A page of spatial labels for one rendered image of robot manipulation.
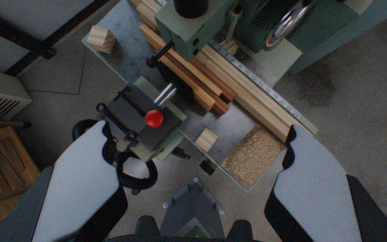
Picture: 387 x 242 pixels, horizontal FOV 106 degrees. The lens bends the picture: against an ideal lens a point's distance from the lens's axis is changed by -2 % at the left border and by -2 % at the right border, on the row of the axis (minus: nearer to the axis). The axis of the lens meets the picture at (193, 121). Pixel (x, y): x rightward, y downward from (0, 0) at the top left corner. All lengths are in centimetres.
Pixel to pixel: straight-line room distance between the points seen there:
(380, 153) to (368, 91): 53
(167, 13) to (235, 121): 27
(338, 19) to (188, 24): 24
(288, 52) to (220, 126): 36
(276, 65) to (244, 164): 36
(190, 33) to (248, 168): 29
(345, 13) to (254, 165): 30
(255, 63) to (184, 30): 35
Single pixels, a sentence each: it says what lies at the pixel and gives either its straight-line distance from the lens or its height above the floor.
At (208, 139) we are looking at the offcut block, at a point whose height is 93.
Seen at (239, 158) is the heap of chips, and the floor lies 93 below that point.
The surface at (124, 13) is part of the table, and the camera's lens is 55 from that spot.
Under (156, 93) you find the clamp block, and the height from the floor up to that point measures 96.
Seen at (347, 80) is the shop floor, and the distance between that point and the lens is 189.
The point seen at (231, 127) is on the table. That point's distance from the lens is 40.
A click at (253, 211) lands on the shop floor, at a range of 151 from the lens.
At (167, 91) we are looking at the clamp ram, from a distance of 34.
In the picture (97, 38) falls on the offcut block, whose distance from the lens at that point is 49.
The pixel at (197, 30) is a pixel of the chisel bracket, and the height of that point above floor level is 107.
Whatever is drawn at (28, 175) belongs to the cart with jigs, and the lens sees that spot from 171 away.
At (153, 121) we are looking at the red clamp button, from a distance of 27.
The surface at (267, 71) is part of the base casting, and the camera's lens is 57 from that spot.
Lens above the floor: 129
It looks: 85 degrees down
